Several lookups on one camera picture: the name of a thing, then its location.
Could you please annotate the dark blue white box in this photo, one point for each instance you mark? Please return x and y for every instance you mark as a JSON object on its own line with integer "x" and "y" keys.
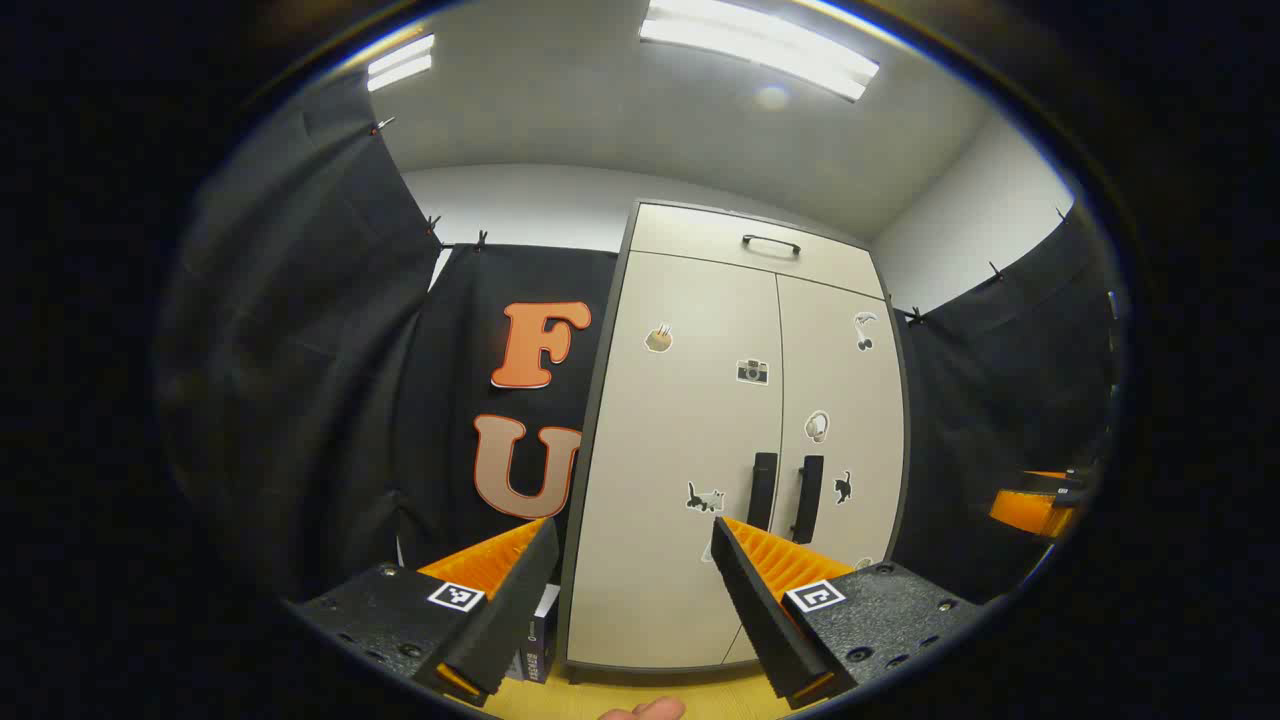
{"x": 540, "y": 640}

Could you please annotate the large ceiling light panel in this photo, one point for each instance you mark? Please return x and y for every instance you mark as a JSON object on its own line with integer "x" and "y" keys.
{"x": 760, "y": 45}

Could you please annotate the beige door with camera sticker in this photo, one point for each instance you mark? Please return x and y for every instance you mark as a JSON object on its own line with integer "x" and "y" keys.
{"x": 660, "y": 450}

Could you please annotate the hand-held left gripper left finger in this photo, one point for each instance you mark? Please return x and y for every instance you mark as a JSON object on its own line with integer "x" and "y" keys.
{"x": 510, "y": 610}

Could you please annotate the beige door with headphone sticker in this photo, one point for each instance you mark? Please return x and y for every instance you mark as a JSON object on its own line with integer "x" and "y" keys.
{"x": 850, "y": 400}

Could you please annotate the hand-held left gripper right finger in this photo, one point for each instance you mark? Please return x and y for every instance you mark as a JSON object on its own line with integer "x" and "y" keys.
{"x": 755, "y": 610}

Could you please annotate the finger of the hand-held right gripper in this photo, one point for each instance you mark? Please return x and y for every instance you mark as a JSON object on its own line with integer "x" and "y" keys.
{"x": 1030, "y": 510}

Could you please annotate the black backdrop cloth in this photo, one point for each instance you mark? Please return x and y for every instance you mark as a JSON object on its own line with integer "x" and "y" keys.
{"x": 300, "y": 350}

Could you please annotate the small ceiling light panel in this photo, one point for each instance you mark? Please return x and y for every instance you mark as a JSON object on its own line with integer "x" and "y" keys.
{"x": 400, "y": 62}

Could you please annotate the beige double-door shoe cabinet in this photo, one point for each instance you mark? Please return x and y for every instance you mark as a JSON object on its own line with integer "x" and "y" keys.
{"x": 690, "y": 235}

